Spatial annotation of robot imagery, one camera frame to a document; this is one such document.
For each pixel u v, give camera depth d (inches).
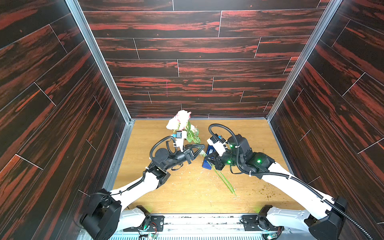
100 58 33.1
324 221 15.4
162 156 22.2
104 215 16.3
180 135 24.7
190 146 25.4
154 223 28.8
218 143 23.9
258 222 25.9
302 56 32.5
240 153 20.6
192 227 28.9
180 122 26.2
